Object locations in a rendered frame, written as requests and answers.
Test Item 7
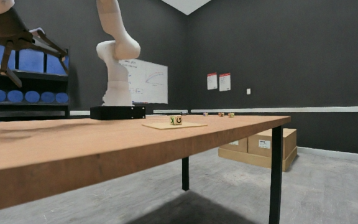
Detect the beige flat mat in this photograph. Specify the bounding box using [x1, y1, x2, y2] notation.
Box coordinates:
[141, 122, 208, 130]

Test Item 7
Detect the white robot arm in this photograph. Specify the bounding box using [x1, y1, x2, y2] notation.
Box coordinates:
[0, 0, 140, 106]

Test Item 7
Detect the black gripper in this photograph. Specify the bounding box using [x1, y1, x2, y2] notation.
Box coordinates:
[0, 6, 69, 87]

